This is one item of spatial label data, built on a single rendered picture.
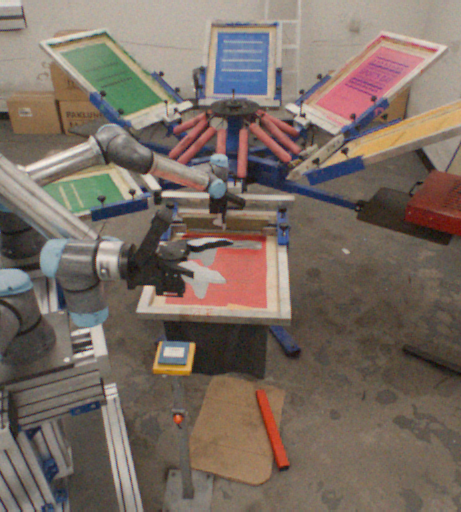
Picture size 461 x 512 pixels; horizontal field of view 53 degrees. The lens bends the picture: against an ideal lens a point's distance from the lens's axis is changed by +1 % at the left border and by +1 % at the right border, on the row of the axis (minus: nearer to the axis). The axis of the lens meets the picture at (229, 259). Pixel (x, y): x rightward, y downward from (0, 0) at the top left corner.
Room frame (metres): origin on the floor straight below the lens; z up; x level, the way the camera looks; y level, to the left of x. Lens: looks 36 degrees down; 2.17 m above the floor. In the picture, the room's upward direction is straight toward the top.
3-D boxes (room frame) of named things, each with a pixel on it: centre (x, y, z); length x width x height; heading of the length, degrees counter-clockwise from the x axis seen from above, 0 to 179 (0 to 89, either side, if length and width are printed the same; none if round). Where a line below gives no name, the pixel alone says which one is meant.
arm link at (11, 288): (0.85, 0.55, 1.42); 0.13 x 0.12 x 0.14; 175
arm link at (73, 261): (0.71, 0.30, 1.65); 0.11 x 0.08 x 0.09; 85
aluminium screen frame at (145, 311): (1.65, 0.04, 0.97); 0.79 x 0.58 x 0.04; 176
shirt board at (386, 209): (2.33, -0.59, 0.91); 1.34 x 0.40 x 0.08; 56
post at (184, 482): (1.10, 0.19, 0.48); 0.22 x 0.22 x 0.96; 86
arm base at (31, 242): (1.32, 0.72, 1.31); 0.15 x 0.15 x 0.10
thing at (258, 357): (1.36, 0.06, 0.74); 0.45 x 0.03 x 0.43; 86
